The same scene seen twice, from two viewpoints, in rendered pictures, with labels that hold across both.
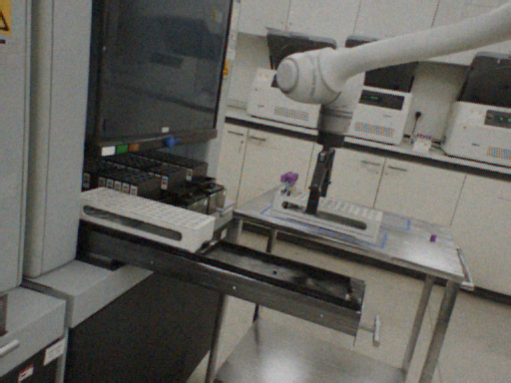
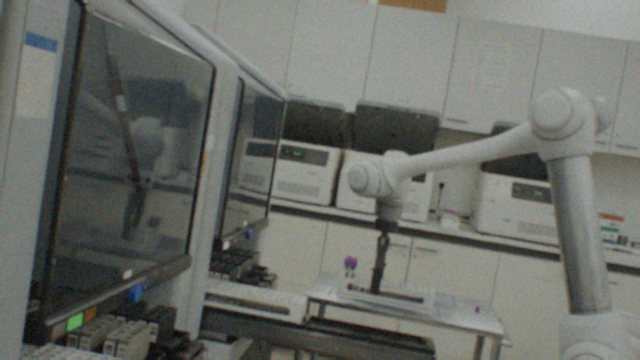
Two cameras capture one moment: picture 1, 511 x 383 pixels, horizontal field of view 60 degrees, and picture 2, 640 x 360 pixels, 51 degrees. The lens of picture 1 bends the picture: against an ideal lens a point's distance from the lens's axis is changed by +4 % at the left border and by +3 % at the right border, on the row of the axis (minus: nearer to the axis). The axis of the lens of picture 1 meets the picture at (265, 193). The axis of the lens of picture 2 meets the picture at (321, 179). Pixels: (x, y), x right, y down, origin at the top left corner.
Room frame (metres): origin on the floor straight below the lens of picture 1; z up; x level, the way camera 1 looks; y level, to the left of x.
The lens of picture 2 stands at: (-0.87, 0.37, 1.28)
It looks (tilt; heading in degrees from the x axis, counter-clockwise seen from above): 3 degrees down; 352
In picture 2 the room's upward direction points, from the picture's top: 9 degrees clockwise
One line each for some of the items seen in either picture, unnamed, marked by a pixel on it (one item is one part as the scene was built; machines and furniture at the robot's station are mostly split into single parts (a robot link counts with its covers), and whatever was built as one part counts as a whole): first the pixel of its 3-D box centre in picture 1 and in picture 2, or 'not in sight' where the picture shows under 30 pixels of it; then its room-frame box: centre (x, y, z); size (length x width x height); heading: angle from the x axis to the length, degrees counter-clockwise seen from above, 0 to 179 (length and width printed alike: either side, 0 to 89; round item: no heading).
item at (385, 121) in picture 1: (372, 90); (390, 159); (3.36, -0.65, 1.24); 0.62 x 0.56 x 0.69; 166
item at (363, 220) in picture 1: (325, 212); (385, 292); (1.17, -0.18, 0.85); 0.30 x 0.10 x 0.06; 73
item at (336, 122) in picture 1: (333, 121); (388, 210); (1.18, -0.15, 1.11); 0.09 x 0.09 x 0.06
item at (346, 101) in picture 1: (340, 79); (392, 175); (1.17, -0.14, 1.21); 0.13 x 0.11 x 0.16; 140
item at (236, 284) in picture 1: (214, 263); (311, 334); (0.86, 0.08, 0.78); 0.73 x 0.14 x 0.09; 76
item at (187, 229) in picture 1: (144, 219); (248, 301); (0.90, 0.25, 0.83); 0.30 x 0.10 x 0.06; 76
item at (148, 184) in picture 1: (145, 190); (229, 278); (1.07, 0.31, 0.85); 0.12 x 0.02 x 0.06; 166
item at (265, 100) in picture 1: (297, 80); (300, 148); (3.50, -0.09, 1.22); 0.62 x 0.56 x 0.64; 164
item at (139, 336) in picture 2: not in sight; (133, 347); (0.39, 0.48, 0.85); 0.12 x 0.02 x 0.06; 166
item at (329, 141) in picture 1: (327, 148); (384, 233); (1.18, -0.15, 1.03); 0.08 x 0.07 x 0.09; 163
